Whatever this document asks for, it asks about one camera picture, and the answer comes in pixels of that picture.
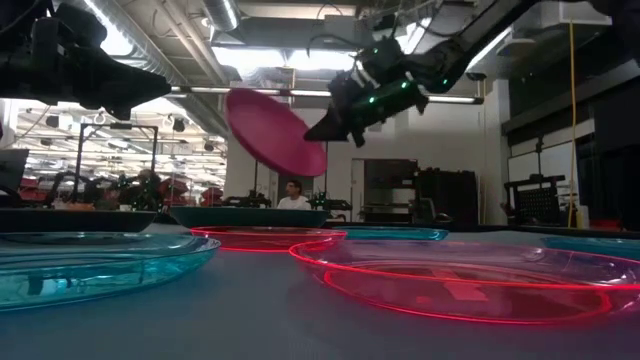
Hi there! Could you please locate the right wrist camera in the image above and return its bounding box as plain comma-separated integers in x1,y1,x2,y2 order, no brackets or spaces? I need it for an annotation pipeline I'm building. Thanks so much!
360,43,407,84

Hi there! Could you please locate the grey-blue table mat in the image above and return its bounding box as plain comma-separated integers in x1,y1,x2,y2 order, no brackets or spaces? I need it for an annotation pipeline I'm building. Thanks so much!
0,222,640,360

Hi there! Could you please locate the small silver air duct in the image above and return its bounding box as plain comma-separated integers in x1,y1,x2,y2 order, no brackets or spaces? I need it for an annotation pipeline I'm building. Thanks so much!
202,0,241,32

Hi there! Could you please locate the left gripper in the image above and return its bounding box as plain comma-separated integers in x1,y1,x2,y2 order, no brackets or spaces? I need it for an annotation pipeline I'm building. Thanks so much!
0,44,172,121

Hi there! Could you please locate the dark green plastic plate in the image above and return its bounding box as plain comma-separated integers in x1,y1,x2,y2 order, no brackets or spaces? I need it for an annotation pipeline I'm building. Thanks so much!
168,206,331,230

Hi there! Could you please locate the clear pink plastic plate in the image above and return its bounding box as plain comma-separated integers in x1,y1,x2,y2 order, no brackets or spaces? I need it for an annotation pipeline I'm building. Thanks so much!
190,225,348,254
288,239,640,326

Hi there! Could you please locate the dark computer monitor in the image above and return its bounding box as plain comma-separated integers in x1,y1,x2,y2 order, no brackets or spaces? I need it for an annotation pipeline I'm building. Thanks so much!
0,148,30,195

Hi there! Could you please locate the clear teal plastic plate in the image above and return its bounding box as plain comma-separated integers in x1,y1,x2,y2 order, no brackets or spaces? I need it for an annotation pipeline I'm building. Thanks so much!
333,225,450,242
0,231,222,312
540,236,640,262

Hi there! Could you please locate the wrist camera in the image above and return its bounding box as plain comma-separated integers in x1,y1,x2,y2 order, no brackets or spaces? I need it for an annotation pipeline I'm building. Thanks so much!
29,2,109,51
360,43,407,84

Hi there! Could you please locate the long linear ceiling light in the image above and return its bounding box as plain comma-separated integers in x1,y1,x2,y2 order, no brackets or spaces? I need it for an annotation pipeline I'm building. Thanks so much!
169,85,485,105

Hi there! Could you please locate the white wall board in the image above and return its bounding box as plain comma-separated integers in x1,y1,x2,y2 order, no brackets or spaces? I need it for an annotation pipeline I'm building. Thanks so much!
507,141,581,211

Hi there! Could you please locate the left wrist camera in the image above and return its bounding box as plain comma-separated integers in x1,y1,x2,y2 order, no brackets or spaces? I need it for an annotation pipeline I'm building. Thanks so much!
29,2,109,51

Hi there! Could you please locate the person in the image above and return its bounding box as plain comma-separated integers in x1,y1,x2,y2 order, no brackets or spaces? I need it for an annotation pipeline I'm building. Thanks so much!
276,179,312,210

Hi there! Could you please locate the dark open shelf unit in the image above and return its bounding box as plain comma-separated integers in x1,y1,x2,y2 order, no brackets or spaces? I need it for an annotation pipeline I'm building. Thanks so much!
363,158,419,224

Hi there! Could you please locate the black cabinet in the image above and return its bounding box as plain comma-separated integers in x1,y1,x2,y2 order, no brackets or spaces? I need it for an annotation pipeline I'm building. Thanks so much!
413,168,479,226

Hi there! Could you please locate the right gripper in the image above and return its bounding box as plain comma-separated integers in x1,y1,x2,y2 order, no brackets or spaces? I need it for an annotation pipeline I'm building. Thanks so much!
303,72,430,149

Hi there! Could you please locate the magenta plastic plate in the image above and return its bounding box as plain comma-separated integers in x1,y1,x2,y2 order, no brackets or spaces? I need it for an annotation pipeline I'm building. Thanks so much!
224,87,329,178

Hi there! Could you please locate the black aluminium table frame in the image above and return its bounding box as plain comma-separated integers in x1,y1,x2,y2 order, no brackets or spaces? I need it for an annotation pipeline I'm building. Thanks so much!
327,219,640,240

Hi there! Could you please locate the black metal frame stand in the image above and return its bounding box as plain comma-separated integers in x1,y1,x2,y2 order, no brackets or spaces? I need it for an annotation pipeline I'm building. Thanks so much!
73,122,160,204

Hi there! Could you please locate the black wire rack cart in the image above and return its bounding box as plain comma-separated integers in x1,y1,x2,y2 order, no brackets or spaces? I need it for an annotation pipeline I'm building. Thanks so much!
502,173,567,226

